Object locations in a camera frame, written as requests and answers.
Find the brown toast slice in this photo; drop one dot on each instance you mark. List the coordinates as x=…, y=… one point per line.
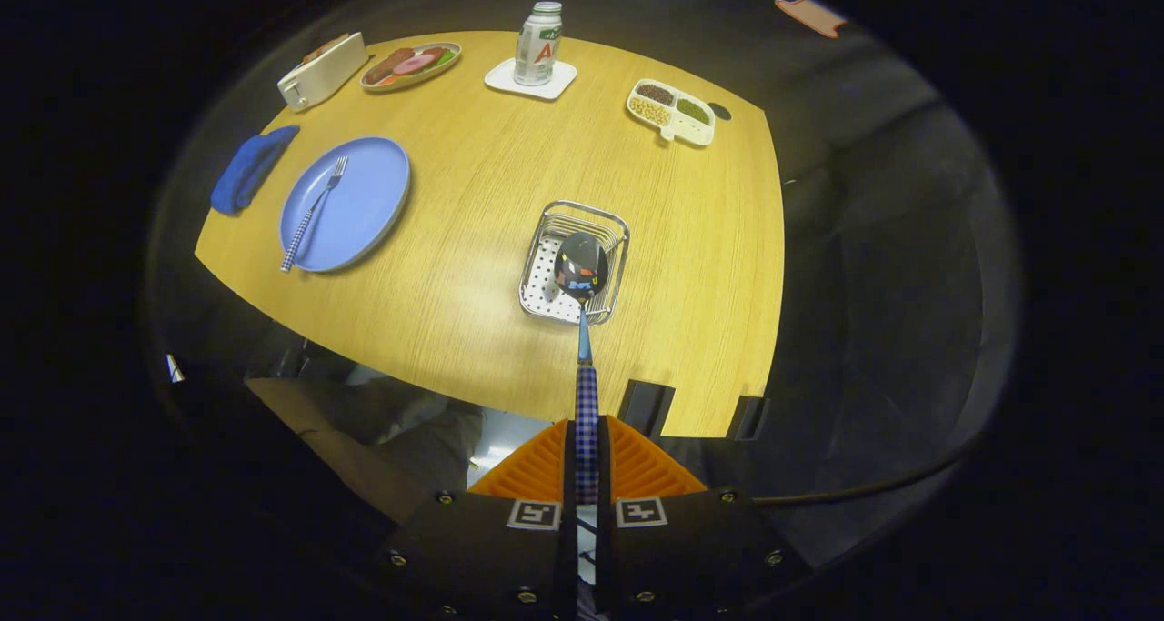
x=316, y=53
x=334, y=42

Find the white drink bottle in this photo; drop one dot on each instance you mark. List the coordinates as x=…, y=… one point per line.
x=538, y=44

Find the pink ham slice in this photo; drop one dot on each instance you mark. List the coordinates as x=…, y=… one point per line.
x=414, y=65

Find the brown meat piece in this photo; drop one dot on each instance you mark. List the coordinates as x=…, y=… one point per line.
x=434, y=54
x=386, y=63

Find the white toaster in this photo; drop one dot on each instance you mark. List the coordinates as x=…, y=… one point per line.
x=318, y=80

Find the white divided dish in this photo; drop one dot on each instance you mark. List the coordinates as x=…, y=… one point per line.
x=702, y=132

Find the white square coaster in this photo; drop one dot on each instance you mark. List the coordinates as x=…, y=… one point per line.
x=500, y=80

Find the green lettuce leaf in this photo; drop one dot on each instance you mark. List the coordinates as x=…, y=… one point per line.
x=446, y=58

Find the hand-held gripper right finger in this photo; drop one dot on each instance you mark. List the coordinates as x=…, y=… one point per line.
x=700, y=548

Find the grey food plate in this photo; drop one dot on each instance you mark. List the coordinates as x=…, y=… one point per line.
x=446, y=68

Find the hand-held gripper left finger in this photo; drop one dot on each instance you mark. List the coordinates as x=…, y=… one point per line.
x=482, y=548

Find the pile of yellow beans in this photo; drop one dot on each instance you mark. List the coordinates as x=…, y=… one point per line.
x=649, y=111

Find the pile of dark beans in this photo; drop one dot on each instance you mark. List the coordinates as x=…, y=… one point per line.
x=655, y=94

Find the blue folded towel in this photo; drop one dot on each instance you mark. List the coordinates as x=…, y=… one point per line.
x=245, y=171

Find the pile of green beans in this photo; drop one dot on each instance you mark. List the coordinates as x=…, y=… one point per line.
x=693, y=111

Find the black table bracket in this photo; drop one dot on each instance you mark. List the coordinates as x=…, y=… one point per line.
x=646, y=407
x=747, y=418

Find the blue round plate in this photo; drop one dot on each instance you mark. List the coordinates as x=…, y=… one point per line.
x=364, y=194

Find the black table grommet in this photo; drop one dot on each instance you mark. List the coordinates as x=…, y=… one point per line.
x=721, y=111

